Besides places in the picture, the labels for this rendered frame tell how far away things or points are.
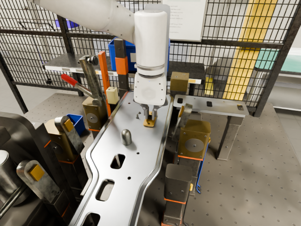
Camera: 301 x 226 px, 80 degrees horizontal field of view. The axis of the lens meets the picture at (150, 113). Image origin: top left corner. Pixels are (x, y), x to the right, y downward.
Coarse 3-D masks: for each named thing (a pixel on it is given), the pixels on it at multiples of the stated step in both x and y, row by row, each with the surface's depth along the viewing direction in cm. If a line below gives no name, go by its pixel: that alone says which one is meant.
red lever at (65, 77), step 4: (64, 76) 62; (68, 76) 62; (64, 80) 62; (68, 80) 62; (72, 80) 62; (72, 84) 62; (76, 84) 63; (80, 84) 64; (80, 88) 63; (84, 88) 63; (84, 92) 64; (88, 92) 63; (92, 96) 64
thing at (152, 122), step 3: (150, 111) 68; (150, 114) 67; (150, 117) 64; (144, 120) 64; (147, 120) 64; (150, 120) 64; (153, 120) 64; (144, 123) 63; (150, 123) 63; (153, 123) 63
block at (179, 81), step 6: (174, 72) 85; (180, 72) 85; (174, 78) 80; (180, 78) 80; (186, 78) 80; (174, 84) 81; (180, 84) 81; (186, 84) 80; (174, 90) 83; (180, 90) 82; (186, 90) 82; (174, 96) 85; (180, 102) 86; (174, 108) 89; (174, 114) 91; (174, 120) 93; (174, 126) 96; (168, 132) 99
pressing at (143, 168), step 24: (168, 96) 79; (120, 120) 65; (168, 120) 66; (96, 144) 55; (120, 144) 55; (144, 144) 55; (96, 168) 48; (120, 168) 48; (144, 168) 48; (96, 192) 43; (120, 192) 43; (144, 192) 43; (120, 216) 38
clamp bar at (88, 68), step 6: (84, 60) 55; (90, 60) 56; (96, 60) 56; (84, 66) 56; (90, 66) 59; (84, 72) 58; (90, 72) 58; (90, 78) 59; (96, 78) 61; (90, 84) 60; (96, 84) 63; (90, 90) 61; (96, 90) 61; (96, 96) 62; (102, 96) 65
